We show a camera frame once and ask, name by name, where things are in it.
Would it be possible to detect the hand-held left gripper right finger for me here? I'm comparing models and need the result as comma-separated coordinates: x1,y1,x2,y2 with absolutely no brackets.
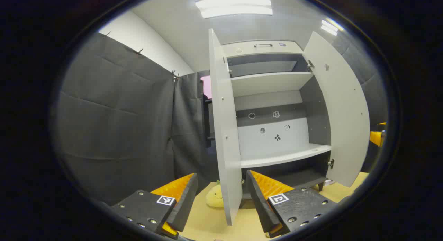
246,170,339,239

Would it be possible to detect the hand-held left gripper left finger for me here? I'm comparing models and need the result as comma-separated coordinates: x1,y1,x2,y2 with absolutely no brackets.
111,173,198,239

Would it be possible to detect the grey cabinet door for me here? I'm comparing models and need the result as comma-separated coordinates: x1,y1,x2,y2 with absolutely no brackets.
208,28,243,227
302,31,371,188

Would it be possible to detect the grey shoe cabinet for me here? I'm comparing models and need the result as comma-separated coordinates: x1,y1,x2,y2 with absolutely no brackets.
221,40,333,200

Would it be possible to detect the grey cabinet drawer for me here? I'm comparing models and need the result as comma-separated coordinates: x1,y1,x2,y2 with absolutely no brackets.
221,40,304,58

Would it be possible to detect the yellow plush toy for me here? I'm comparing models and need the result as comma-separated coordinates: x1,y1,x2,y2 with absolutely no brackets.
206,181,225,209

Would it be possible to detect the black shelf rack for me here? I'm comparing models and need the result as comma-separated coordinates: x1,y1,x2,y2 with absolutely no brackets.
202,98,216,148

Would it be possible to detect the black backdrop cloth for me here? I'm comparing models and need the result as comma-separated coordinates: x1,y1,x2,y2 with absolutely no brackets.
55,32,388,205

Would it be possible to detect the small ceiling light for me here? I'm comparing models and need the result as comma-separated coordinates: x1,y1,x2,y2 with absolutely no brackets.
320,19,339,36

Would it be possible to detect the pink object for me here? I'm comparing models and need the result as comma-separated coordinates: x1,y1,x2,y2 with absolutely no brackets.
201,75,213,100

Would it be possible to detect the large ceiling light panel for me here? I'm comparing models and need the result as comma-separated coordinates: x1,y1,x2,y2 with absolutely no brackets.
195,0,274,19

